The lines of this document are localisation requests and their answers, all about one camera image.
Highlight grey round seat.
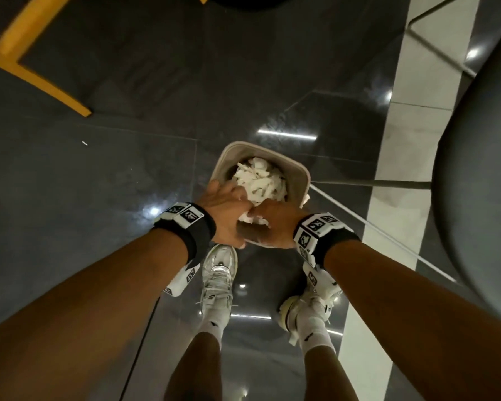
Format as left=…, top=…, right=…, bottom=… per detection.
left=431, top=28, right=501, bottom=330

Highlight person's right hand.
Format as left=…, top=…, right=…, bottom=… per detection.
left=246, top=199, right=312, bottom=250

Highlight thin metal frame rods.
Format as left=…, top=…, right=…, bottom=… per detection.
left=308, top=0, right=477, bottom=285

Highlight beige plastic waste bin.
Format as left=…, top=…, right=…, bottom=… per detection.
left=209, top=140, right=312, bottom=250

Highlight black cable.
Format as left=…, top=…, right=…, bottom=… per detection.
left=119, top=295, right=162, bottom=401

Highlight person's left forearm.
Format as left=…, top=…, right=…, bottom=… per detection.
left=0, top=228, right=191, bottom=401

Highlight person's leg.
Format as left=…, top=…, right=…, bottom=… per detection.
left=302, top=345, right=360, bottom=401
left=163, top=331, right=223, bottom=401

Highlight white sneaker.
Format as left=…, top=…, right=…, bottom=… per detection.
left=277, top=283, right=343, bottom=335
left=197, top=244, right=239, bottom=319

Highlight person's right forearm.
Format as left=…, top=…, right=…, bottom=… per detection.
left=323, top=239, right=501, bottom=401

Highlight person's left hand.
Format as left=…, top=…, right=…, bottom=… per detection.
left=194, top=180, right=253, bottom=250

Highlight yellow wooden chair frame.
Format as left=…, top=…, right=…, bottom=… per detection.
left=0, top=0, right=93, bottom=118

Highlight white sock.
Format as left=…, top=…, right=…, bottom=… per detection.
left=198, top=305, right=233, bottom=352
left=296, top=304, right=337, bottom=360

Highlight crumpled white paper waste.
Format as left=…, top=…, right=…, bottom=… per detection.
left=232, top=157, right=288, bottom=227

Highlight black wristband with marker blocks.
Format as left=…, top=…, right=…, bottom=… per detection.
left=293, top=211, right=362, bottom=306
left=152, top=202, right=217, bottom=297

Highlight person's left leg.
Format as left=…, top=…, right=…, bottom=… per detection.
left=163, top=331, right=223, bottom=401

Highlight person's right leg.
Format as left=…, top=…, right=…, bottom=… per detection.
left=302, top=345, right=360, bottom=401

